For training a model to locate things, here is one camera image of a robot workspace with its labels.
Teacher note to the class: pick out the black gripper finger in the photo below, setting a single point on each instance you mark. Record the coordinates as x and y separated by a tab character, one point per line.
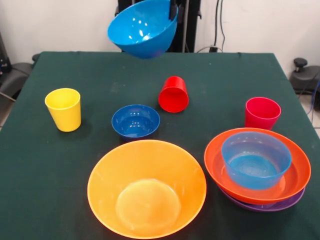
181	13
172	10

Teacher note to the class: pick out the large blue bowl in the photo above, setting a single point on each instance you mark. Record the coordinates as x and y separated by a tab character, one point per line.
142	32

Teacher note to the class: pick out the red cup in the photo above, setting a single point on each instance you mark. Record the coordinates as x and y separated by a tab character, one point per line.
173	100

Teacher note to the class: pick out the small dark blue bowl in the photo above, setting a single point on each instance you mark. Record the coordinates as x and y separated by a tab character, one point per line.
135	122

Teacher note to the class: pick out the pink-red cup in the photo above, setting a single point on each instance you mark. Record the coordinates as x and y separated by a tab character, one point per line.
261	112

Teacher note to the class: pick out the yellow cup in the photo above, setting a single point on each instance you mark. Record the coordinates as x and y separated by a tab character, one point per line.
65	115

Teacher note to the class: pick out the large orange bowl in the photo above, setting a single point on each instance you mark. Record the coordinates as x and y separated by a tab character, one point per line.
147	175

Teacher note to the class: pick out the straight-walled teal blue bowl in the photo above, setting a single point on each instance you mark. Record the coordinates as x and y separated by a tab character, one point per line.
255	172

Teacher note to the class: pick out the shallow red-orange bowl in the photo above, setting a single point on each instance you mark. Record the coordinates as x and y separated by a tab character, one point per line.
300	170

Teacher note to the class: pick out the black base with knob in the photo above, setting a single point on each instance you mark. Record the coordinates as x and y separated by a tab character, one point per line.
303	75

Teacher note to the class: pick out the black table clamp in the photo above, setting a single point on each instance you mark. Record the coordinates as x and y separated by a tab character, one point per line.
35	57

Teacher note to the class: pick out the black chair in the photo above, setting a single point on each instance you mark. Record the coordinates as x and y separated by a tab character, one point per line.
13	77

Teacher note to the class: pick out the shallow purple bowl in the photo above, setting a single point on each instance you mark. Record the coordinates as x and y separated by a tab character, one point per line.
262	207

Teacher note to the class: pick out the dark green tablecloth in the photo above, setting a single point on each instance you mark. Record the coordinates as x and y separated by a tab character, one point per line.
62	212

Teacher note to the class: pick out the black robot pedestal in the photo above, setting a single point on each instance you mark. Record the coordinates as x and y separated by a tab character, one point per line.
191	25

